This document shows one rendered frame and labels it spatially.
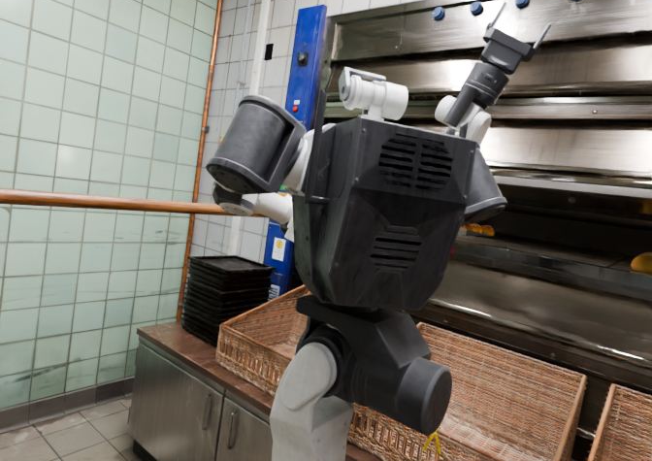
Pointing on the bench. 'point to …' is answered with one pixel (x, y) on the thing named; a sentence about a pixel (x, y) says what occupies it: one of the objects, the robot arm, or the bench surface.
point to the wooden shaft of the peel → (108, 203)
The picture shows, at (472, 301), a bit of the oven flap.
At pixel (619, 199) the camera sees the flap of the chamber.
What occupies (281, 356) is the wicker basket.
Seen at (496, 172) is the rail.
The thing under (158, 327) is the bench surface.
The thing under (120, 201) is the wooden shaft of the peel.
